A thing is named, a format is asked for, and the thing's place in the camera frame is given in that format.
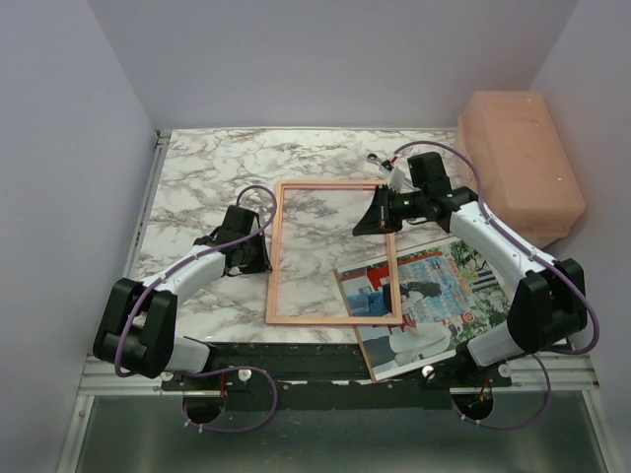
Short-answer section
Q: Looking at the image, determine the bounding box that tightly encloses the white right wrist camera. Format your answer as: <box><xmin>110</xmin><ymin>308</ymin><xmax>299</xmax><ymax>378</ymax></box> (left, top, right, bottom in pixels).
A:
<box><xmin>387</xmin><ymin>167</ymin><xmax>406</xmax><ymax>192</ymax></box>

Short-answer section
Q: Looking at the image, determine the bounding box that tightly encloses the printed photo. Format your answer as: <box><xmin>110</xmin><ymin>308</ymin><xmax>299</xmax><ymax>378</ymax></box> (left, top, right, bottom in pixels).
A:
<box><xmin>334</xmin><ymin>236</ymin><xmax>510</xmax><ymax>381</ymax></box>

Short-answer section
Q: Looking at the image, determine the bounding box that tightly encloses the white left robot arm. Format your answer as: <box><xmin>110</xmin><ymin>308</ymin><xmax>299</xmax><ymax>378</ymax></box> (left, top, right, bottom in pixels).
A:
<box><xmin>93</xmin><ymin>205</ymin><xmax>271</xmax><ymax>389</ymax></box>

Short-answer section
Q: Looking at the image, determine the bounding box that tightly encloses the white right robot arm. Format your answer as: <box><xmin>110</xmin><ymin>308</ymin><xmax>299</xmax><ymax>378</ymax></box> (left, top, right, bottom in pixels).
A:
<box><xmin>352</xmin><ymin>153</ymin><xmax>589</xmax><ymax>386</ymax></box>

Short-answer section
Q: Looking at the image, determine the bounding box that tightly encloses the pink photo frame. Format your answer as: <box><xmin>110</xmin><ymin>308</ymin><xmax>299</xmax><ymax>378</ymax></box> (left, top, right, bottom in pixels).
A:
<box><xmin>265</xmin><ymin>180</ymin><xmax>403</xmax><ymax>326</ymax></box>

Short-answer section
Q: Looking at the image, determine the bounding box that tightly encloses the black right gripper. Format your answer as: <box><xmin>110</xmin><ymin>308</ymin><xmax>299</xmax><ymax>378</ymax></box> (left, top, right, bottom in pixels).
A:
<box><xmin>353</xmin><ymin>184</ymin><xmax>427</xmax><ymax>237</ymax></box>

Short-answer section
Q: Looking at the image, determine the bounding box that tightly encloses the aluminium extrusion rail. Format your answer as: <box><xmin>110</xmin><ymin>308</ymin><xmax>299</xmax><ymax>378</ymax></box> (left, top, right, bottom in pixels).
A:
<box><xmin>78</xmin><ymin>356</ymin><xmax>162</xmax><ymax>396</ymax></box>

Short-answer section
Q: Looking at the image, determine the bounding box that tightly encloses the silver ratchet wrench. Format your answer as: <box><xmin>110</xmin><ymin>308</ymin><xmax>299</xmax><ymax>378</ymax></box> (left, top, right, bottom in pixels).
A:
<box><xmin>367</xmin><ymin>153</ymin><xmax>413</xmax><ymax>188</ymax></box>

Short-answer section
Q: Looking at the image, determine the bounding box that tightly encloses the translucent orange plastic box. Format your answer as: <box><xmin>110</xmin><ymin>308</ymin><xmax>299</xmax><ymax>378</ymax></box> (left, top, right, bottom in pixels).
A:
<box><xmin>455</xmin><ymin>91</ymin><xmax>586</xmax><ymax>248</ymax></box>

